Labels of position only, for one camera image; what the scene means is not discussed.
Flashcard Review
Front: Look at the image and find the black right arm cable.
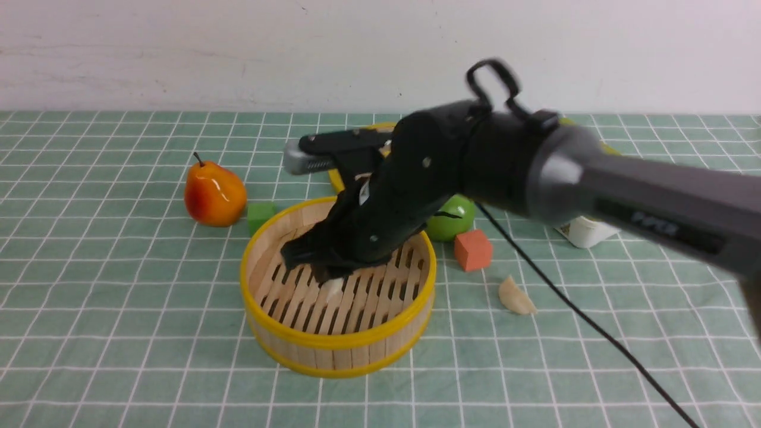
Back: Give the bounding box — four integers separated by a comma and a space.
465, 58, 702, 428

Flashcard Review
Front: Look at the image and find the bamboo steamer tray yellow rim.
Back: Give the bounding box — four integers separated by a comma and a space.
240, 197, 437, 377

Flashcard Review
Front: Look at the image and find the woven bamboo steamer lid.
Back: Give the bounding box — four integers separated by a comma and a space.
328, 122, 417, 197

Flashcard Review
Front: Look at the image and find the green foam cube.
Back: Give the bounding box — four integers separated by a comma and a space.
246, 201, 278, 237

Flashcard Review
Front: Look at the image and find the orange red toy pear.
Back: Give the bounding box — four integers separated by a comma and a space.
183, 152, 247, 228

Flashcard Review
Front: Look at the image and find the green lidded white box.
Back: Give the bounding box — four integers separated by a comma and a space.
554, 117, 622, 249

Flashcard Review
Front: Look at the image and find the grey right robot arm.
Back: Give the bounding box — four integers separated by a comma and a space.
282, 100, 760, 328

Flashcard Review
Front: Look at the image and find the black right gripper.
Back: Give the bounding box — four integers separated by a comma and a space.
280, 100, 492, 284

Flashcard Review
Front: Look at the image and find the orange foam cube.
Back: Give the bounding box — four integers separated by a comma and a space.
454, 229, 493, 272

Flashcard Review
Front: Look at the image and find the dumpling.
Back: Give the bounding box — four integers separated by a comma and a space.
321, 278, 344, 301
498, 276, 538, 315

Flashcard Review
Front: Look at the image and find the green toy apple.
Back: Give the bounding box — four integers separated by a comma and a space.
426, 194, 476, 242

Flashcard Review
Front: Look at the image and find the green checkered tablecloth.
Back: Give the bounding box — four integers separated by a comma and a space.
1, 111, 760, 427

